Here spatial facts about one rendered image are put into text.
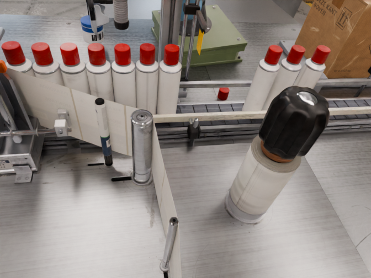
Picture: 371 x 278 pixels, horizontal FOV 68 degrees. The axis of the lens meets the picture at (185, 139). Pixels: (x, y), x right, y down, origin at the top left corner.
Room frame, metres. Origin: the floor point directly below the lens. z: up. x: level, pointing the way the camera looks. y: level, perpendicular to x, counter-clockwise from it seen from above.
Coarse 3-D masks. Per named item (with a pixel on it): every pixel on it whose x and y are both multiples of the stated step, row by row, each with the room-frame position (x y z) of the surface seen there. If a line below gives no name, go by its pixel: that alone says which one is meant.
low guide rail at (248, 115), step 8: (224, 112) 0.55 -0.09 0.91; (232, 112) 0.56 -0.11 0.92; (240, 112) 0.56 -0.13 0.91; (248, 112) 0.57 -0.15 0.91; (256, 112) 0.58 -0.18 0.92; (264, 112) 0.58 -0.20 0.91; (336, 112) 0.65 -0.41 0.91; (344, 112) 0.65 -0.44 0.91; (352, 112) 0.66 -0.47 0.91; (360, 112) 0.67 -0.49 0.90; (368, 112) 0.68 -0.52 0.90; (160, 120) 0.49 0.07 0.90; (168, 120) 0.50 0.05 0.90; (176, 120) 0.50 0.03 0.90; (184, 120) 0.51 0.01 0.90; (200, 120) 0.52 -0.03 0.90; (208, 120) 0.53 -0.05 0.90
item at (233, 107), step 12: (180, 108) 0.58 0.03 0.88; (192, 108) 0.58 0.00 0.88; (204, 108) 0.59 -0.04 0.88; (216, 108) 0.60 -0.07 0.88; (228, 108) 0.61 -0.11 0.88; (240, 108) 0.62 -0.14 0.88; (216, 120) 0.55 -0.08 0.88; (228, 120) 0.56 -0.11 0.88; (240, 120) 0.57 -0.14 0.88; (252, 120) 0.58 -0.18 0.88
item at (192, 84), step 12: (180, 84) 0.58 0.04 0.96; (192, 84) 0.59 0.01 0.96; (204, 84) 0.60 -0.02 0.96; (216, 84) 0.61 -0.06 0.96; (228, 84) 0.62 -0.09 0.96; (240, 84) 0.63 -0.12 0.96; (324, 84) 0.71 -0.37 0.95; (336, 84) 0.72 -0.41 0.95; (348, 84) 0.73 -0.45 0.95; (360, 84) 0.74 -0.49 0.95
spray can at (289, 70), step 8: (296, 48) 0.63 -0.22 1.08; (304, 48) 0.64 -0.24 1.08; (288, 56) 0.63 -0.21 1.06; (296, 56) 0.62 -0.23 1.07; (280, 64) 0.63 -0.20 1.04; (288, 64) 0.62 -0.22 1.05; (296, 64) 0.62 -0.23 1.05; (280, 72) 0.62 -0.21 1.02; (288, 72) 0.61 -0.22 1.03; (296, 72) 0.61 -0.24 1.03; (280, 80) 0.61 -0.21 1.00; (288, 80) 0.61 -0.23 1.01; (272, 88) 0.62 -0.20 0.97; (280, 88) 0.61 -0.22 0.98; (272, 96) 0.61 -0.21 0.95; (264, 104) 0.62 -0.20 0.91
